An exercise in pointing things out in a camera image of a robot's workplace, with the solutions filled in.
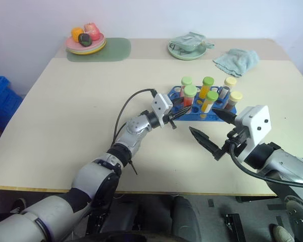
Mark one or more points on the black green toy vegetable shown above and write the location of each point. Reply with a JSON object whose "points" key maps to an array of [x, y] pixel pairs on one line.
{"points": [[84, 39]]}

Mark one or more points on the blue test tube rack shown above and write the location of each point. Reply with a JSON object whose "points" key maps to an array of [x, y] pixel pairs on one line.
{"points": [[192, 116]]}

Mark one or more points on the black metal bracket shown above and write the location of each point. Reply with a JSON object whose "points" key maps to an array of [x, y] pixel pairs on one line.
{"points": [[234, 227]]}

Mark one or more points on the pink plate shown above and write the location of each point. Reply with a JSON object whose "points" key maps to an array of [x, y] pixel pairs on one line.
{"points": [[73, 45]]}

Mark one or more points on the stack of coloured plates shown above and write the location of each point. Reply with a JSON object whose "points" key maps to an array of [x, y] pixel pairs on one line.
{"points": [[96, 51]]}

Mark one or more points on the pink red toy fruit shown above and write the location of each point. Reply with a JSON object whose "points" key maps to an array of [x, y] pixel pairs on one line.
{"points": [[92, 31]]}

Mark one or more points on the blue plastic crate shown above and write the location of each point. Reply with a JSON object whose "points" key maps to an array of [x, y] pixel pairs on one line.
{"points": [[2, 100]]}

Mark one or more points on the black white sneaker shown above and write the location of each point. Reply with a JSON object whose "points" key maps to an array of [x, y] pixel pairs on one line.
{"points": [[19, 205]]}

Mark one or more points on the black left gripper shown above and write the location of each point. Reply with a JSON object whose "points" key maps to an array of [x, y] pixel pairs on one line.
{"points": [[171, 117]]}

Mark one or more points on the mint green plate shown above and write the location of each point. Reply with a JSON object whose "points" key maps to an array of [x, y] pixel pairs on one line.
{"points": [[187, 54]]}

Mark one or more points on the pale green stacked plate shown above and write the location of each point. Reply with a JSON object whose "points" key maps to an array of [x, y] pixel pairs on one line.
{"points": [[88, 50]]}

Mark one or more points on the red tube green cap labelled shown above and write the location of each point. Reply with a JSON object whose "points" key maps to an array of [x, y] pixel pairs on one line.
{"points": [[186, 81]]}

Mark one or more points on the mint green towel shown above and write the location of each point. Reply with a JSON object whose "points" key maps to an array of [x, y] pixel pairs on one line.
{"points": [[238, 61]]}

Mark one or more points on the dark tube yellow cap labelled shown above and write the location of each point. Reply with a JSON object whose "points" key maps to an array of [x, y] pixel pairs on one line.
{"points": [[229, 82]]}

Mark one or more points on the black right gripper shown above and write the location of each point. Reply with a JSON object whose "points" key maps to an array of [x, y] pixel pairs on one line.
{"points": [[238, 141]]}

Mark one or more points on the green placemat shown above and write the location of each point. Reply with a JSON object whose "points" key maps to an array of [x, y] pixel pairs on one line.
{"points": [[116, 50]]}

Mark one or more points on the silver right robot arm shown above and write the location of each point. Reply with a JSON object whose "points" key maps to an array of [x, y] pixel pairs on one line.
{"points": [[290, 164]]}

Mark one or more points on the yellow tube green cap labelled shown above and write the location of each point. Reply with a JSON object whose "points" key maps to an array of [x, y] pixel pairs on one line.
{"points": [[210, 100]]}

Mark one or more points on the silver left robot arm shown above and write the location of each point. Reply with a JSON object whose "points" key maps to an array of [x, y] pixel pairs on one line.
{"points": [[101, 171]]}

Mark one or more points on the orange toy bell pepper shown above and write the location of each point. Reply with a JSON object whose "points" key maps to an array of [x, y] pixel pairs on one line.
{"points": [[76, 34]]}

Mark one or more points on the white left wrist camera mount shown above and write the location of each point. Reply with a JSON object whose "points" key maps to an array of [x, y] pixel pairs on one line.
{"points": [[161, 106]]}

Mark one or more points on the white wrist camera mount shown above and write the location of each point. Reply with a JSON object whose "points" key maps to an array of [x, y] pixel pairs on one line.
{"points": [[256, 126], [161, 106]]}

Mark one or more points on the mint green fabric pouch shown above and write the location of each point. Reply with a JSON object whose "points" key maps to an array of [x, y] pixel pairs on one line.
{"points": [[189, 40]]}

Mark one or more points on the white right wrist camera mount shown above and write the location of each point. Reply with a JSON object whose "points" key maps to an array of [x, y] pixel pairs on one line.
{"points": [[256, 126]]}

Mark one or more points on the orange tube green cap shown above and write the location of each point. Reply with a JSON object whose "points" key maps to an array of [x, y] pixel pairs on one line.
{"points": [[207, 82]]}

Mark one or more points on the brown tube yellow cap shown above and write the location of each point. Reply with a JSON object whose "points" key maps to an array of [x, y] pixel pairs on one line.
{"points": [[234, 99]]}

